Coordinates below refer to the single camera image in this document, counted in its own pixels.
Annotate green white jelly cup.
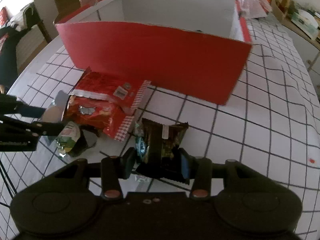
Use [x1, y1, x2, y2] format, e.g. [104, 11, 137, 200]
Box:
[53, 121, 98, 158]

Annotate tissue box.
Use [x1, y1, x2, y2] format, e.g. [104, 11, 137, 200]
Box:
[291, 9, 319, 40]

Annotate red cardboard box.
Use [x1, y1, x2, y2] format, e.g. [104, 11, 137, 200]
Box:
[54, 0, 252, 105]

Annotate amber glass bottle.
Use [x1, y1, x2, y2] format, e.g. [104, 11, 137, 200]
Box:
[277, 0, 291, 17]

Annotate checkered white tablecloth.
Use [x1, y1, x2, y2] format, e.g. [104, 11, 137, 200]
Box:
[9, 15, 319, 239]

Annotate dark brown snack packet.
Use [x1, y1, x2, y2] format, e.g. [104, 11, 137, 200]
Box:
[136, 118, 190, 185]

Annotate red snack bag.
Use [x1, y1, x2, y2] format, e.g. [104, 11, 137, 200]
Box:
[63, 68, 151, 141]

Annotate blue candy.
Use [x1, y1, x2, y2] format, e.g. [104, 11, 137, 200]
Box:
[133, 122, 146, 163]

